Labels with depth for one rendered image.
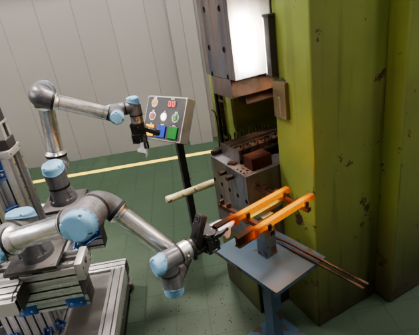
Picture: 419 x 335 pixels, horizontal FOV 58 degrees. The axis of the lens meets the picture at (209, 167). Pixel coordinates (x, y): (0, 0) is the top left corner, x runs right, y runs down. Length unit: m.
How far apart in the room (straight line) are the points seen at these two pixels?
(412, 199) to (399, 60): 0.74
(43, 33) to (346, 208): 3.96
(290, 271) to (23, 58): 4.16
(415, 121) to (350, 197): 0.46
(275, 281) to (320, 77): 0.85
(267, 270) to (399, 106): 0.95
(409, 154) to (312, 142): 0.54
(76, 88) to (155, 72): 0.98
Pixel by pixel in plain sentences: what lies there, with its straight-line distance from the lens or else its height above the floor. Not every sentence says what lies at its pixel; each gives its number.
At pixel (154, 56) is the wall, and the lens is 4.80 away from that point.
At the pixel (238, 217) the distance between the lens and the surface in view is 1.51.
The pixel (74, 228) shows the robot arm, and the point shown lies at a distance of 1.39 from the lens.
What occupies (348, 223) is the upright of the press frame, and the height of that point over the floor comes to 0.60.
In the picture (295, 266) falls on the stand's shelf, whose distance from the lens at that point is 1.69.
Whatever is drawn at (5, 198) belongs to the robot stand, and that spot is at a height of 1.03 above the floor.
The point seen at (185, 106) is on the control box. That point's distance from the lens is 2.33.
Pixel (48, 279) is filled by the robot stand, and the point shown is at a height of 0.71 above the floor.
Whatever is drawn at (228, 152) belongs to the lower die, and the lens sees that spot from 2.10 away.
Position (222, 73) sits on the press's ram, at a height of 1.39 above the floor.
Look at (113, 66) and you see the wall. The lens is 4.86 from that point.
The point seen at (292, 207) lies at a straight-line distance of 1.55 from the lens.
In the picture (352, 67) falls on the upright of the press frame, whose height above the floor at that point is 1.39.
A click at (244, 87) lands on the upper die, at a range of 1.92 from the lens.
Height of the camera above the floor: 1.77
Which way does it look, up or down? 25 degrees down
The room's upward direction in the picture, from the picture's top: 9 degrees counter-clockwise
